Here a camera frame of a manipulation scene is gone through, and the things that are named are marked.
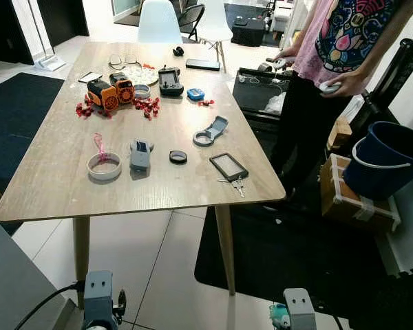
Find white handheld controller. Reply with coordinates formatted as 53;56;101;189
264;58;290;73
319;80;342;95

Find white standing board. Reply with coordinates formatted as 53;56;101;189
0;210;81;330

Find person in black trousers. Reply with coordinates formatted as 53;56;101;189
265;0;413;210

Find white-edged smartphone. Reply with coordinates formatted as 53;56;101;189
77;71;105;85

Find light wooden table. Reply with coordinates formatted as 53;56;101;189
0;41;287;307

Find small silver keys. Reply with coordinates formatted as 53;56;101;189
218;177;248;199

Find grey ring-ended tool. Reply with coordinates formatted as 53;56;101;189
192;115;230;148

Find white plastic chair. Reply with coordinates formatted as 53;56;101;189
137;0;184;44
195;0;235;74

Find small blue device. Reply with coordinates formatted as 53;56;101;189
187;87;207;102

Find teal plush figure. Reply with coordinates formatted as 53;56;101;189
268;302;291;330

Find small grey tape roll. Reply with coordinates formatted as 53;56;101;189
132;83;153;100

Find black cabinet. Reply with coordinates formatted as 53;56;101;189
0;0;36;67
37;0;91;48

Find pink ribbon loop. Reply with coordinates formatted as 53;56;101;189
92;132;112;163

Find black bag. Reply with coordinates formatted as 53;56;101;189
230;15;266;48

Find person's right hand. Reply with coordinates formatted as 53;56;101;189
274;48;301;69

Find white dotted round plate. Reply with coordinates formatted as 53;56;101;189
120;63;160;87

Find person's left hand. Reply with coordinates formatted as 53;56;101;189
334;71;370;98

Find black open crate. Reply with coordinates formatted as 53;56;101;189
231;67;294;133

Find black chair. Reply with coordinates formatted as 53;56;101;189
177;3;207;43

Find black tilted stand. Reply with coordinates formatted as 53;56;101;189
360;19;413;133

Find black flat phone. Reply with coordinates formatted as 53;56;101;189
185;58;222;72

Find thin-framed eyeglasses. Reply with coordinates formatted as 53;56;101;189
108;54;142;70

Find orange black device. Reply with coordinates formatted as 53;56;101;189
109;71;136;105
86;78;120;113

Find wooden block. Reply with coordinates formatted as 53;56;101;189
326;115;354;154

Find grey handheld device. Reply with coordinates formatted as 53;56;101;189
129;140;155;173

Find dark blue rug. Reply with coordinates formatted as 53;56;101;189
0;71;65;195

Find black framed card holder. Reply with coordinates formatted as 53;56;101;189
209;152;250;183

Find white tape roll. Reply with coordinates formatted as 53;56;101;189
87;153;123;182

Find dark blue bucket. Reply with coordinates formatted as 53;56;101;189
341;121;413;202

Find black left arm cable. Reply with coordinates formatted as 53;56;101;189
14;280;87;330

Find taped cardboard box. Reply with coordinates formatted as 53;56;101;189
319;153;403;234

